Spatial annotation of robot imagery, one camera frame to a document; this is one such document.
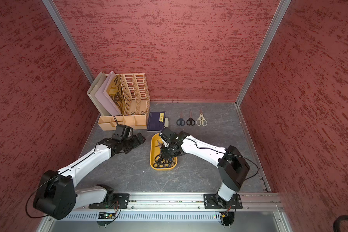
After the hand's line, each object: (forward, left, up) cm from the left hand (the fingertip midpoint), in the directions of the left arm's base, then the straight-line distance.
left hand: (140, 144), depth 86 cm
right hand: (-8, -17, 0) cm, 19 cm away
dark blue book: (+25, -7, -9) cm, 27 cm away
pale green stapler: (+22, -14, -7) cm, 28 cm away
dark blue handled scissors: (+25, -25, -9) cm, 37 cm away
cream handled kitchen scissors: (+26, -42, -8) cm, 50 cm away
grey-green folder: (+34, +28, +21) cm, 49 cm away
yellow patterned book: (+34, +21, +11) cm, 41 cm away
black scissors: (-8, -13, -7) cm, 17 cm away
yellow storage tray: (+5, -9, -8) cm, 13 cm away
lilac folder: (+24, +24, +15) cm, 37 cm away
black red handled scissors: (+25, -33, -9) cm, 43 cm away
